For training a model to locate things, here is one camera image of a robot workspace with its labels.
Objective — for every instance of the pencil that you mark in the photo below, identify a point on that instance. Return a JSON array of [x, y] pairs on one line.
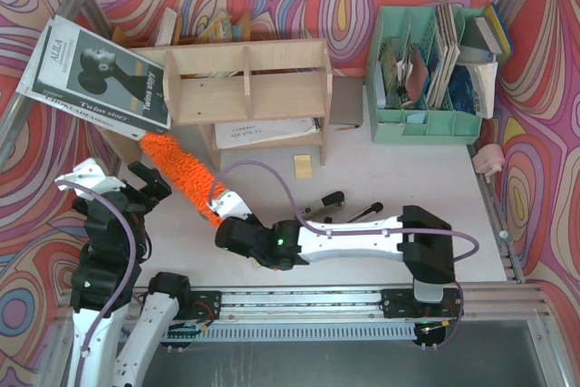
[[347, 128]]

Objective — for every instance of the wooden bookshelf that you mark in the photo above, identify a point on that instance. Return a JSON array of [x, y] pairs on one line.
[[208, 84]]

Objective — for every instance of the white paper booklet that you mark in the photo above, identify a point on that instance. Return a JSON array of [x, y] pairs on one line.
[[237, 134]]

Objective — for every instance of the aluminium front rail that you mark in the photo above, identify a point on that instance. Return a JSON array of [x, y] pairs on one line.
[[503, 301]]

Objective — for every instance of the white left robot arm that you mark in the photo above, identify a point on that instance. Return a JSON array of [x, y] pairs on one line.
[[109, 266]]

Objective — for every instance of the orange microfiber duster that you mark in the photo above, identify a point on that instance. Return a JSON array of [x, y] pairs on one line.
[[191, 177]]

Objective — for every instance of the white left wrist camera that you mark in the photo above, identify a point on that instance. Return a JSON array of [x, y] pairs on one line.
[[91, 174]]

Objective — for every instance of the green desk organizer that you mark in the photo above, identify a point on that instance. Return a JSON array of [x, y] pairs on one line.
[[394, 118]]

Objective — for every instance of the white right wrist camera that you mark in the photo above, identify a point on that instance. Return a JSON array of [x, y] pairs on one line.
[[229, 205]]

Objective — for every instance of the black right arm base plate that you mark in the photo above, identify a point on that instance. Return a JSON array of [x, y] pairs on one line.
[[434, 324]]

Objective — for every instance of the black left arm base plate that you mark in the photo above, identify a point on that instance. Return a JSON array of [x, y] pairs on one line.
[[201, 311]]

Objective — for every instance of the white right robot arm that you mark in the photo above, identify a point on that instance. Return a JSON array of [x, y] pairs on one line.
[[416, 238]]

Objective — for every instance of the grey and black stapler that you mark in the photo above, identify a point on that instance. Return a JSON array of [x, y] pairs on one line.
[[324, 206]]

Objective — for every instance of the red brown booklet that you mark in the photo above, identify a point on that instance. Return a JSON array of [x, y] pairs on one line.
[[418, 76]]

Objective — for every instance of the pink plastic piggy toy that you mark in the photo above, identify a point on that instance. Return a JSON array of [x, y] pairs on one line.
[[489, 160]]

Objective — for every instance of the large black-cover book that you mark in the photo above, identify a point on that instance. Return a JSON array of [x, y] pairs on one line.
[[79, 72]]

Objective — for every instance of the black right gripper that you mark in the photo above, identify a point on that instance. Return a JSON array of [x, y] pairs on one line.
[[225, 230]]

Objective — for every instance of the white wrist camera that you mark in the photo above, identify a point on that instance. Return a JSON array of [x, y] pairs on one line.
[[91, 174], [229, 205]]

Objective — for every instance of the yellow sticky note pad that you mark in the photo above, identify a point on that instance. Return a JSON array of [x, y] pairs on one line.
[[303, 166]]

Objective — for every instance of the black stapler remover tool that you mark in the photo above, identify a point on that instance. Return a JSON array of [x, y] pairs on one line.
[[374, 208]]

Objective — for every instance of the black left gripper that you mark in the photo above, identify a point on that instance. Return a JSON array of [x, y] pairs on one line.
[[148, 183]]

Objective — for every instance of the blue and yellow book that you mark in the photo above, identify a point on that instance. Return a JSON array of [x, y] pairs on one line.
[[487, 32]]

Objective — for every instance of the grey notebook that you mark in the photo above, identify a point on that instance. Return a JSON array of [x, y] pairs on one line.
[[347, 101]]

